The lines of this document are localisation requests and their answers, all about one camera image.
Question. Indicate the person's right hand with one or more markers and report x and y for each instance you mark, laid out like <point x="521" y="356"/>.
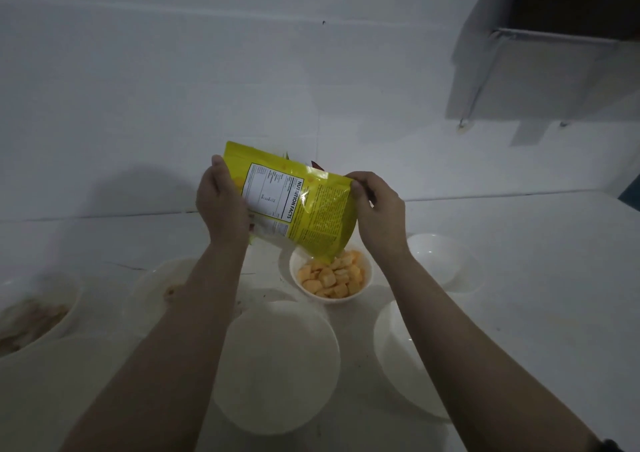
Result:
<point x="382" y="221"/>

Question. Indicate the person's left hand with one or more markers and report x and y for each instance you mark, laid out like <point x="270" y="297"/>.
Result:
<point x="222" y="211"/>

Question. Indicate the yellow snack bag red label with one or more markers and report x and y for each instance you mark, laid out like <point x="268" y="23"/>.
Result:
<point x="320" y="206"/>

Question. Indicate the small white bowl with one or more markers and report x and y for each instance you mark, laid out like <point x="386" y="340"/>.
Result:
<point x="150" y="286"/>
<point x="330" y="300"/>
<point x="65" y="291"/>
<point x="440" y="261"/>

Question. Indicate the pile of yellow crackers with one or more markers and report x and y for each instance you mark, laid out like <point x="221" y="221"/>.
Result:
<point x="332" y="276"/>

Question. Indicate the large white bowl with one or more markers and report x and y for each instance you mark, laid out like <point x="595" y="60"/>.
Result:
<point x="50" y="391"/>
<point x="280" y="366"/>
<point x="400" y="361"/>

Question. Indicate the person's right forearm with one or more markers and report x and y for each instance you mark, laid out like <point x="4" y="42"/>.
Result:
<point x="475" y="366"/>

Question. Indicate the person's left forearm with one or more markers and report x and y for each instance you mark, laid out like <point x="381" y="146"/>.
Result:
<point x="165" y="356"/>

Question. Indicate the person's black shirt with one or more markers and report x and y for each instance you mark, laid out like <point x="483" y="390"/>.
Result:
<point x="612" y="446"/>

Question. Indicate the wooden wall shelf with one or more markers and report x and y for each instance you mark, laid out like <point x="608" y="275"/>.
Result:
<point x="575" y="1"/>

